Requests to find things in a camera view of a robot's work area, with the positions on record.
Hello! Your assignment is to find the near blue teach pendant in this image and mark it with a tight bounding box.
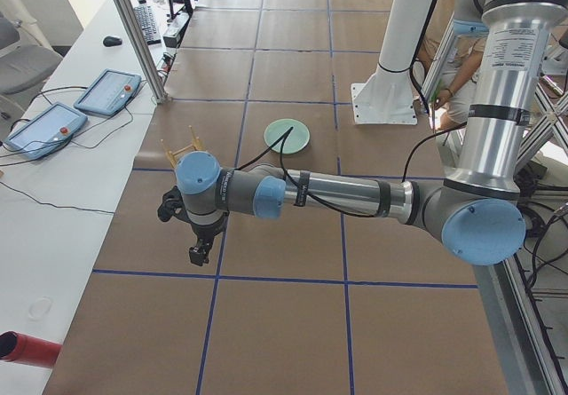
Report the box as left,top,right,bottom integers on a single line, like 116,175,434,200
4,102,88,160

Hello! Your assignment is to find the person in beige clothes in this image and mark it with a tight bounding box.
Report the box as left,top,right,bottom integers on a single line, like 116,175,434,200
418,0,486,130

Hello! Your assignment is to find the black computer mouse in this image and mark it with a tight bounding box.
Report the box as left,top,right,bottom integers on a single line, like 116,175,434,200
102,36,122,47

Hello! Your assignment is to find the black keyboard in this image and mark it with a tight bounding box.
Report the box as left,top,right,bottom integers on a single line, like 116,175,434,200
133,4,162,44

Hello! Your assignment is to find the aluminium frame post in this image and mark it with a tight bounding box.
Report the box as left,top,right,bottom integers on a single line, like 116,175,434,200
113,0,169,104

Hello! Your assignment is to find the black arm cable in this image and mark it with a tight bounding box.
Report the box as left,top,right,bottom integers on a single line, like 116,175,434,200
234,124,469,218

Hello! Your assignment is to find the light green ceramic plate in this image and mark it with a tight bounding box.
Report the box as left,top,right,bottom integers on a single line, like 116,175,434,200
264,118,311,154

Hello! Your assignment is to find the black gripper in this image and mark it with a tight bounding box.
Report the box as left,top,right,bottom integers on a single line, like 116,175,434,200
157,186,227,265

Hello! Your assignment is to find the blue teach pendant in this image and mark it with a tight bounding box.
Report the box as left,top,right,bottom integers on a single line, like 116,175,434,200
4,102,88,160
74,68,142,116

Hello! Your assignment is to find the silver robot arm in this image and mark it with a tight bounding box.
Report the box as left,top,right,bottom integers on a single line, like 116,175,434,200
157,0,567,265

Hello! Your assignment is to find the red cylinder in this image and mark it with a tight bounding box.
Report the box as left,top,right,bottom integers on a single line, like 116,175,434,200
1,331,62,368

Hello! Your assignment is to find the far blue teach pendant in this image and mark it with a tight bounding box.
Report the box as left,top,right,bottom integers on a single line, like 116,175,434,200
74,68,142,116

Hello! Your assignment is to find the wooden dish rack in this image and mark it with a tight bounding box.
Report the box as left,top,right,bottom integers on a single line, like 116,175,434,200
160,125,207,170

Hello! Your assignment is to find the grey office chair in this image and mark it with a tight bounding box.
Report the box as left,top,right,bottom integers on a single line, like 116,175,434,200
1,14,63,108

